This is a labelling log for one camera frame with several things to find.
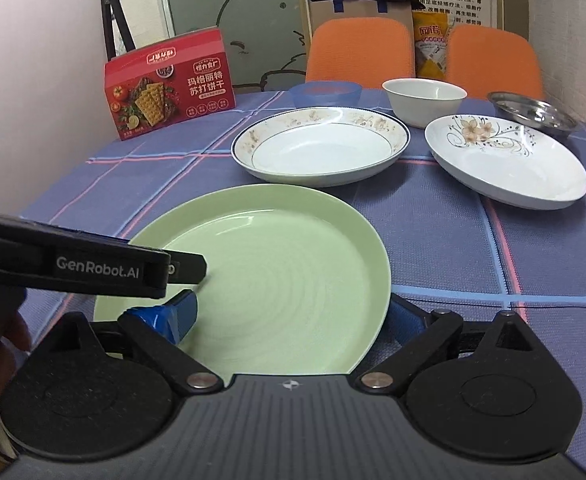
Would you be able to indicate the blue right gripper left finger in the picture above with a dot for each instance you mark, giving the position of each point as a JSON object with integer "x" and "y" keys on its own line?
{"x": 171, "y": 320}

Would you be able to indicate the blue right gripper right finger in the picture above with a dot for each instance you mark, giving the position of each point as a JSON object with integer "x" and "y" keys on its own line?
{"x": 406, "y": 320}

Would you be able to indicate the light green plate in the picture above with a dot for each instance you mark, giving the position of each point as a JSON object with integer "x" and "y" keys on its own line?
{"x": 297, "y": 282}

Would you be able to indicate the white plate flower swirl pattern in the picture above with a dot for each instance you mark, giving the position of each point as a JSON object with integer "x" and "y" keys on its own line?
{"x": 507, "y": 162}

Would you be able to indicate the white plate brown floral rim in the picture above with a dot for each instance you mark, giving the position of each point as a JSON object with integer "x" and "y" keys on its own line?
{"x": 321, "y": 147}

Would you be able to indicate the white ceramic bowl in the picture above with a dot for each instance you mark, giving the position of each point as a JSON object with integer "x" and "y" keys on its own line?
{"x": 419, "y": 101}

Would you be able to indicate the stainless steel bowl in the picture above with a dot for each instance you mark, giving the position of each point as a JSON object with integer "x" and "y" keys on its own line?
{"x": 532, "y": 113}

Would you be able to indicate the translucent blue plastic bowl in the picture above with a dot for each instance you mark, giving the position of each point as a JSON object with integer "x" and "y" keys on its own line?
{"x": 326, "y": 93}

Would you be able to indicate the red cracker box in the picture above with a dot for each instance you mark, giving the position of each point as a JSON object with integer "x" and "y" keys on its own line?
{"x": 177, "y": 79}

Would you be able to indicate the black easel stand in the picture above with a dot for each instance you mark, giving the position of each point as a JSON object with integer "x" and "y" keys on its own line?
{"x": 111, "y": 11}

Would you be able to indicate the left orange chair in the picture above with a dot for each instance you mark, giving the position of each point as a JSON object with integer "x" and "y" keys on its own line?
{"x": 366, "y": 51}

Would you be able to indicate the orange chair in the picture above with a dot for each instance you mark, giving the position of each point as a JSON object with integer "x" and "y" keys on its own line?
{"x": 366, "y": 51}
{"x": 482, "y": 60}

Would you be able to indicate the right orange chair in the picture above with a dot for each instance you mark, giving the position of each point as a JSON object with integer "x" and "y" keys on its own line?
{"x": 482, "y": 60}

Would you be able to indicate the yellow snack bag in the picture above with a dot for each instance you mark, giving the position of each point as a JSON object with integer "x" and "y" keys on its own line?
{"x": 430, "y": 31}

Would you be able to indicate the frosted glass panel with drawing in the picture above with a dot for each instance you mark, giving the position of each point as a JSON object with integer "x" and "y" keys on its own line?
{"x": 264, "y": 39}

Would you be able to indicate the brown paper bag blue handles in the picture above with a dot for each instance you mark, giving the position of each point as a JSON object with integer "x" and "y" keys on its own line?
{"x": 323, "y": 11}

